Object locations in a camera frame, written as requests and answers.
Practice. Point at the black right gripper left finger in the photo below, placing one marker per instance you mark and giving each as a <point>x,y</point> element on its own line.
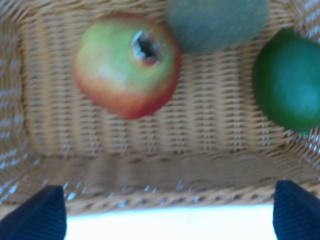
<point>42,217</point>

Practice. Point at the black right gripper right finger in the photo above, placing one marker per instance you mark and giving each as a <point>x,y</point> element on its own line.
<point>296,212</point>

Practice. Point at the green lime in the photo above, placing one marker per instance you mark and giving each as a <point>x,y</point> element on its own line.
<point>286,81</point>

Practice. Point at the red green pomegranate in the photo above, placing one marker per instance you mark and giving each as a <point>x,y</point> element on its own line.
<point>128,64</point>

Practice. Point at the brown kiwi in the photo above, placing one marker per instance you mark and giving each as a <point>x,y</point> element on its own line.
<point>206,26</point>

